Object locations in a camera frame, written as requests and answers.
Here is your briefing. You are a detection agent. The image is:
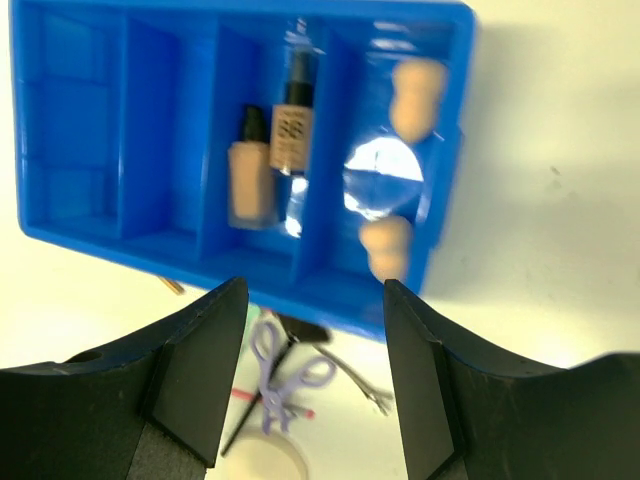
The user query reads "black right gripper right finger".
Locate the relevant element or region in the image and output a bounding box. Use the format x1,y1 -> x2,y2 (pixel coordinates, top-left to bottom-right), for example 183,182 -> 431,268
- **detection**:
384,280 -> 639,479

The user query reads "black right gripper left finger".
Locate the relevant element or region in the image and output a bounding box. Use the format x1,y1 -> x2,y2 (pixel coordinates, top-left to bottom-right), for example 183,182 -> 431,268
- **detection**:
1,278 -> 248,479

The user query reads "gold eyebrow pencil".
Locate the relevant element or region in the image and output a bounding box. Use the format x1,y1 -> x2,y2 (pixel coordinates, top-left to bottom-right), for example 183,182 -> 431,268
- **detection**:
158,276 -> 184,295

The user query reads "purple eyelash curler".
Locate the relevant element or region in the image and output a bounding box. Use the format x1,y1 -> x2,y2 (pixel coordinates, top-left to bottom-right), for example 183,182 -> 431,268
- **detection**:
249,319 -> 337,434

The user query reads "beige makeup sponge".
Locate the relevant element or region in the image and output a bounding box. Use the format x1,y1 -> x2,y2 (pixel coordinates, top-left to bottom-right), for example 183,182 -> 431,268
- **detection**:
389,57 -> 448,144
359,216 -> 413,283

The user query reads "beige square foundation bottle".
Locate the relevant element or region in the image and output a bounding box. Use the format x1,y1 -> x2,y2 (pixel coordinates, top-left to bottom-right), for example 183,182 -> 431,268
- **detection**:
228,104 -> 277,229

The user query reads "BB cream bottle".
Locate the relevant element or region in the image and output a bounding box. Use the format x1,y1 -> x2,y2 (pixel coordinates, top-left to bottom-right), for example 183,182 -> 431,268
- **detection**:
270,50 -> 314,175

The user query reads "silver hair clip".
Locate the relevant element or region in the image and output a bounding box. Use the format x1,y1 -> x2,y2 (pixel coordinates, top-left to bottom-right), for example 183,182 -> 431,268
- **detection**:
314,344 -> 395,416

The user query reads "black fan brush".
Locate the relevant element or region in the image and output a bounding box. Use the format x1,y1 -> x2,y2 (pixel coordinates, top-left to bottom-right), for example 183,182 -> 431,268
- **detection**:
219,314 -> 334,457

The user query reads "blue plastic organizer bin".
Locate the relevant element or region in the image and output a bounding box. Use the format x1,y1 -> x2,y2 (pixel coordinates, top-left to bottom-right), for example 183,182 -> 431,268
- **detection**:
8,1 -> 477,340

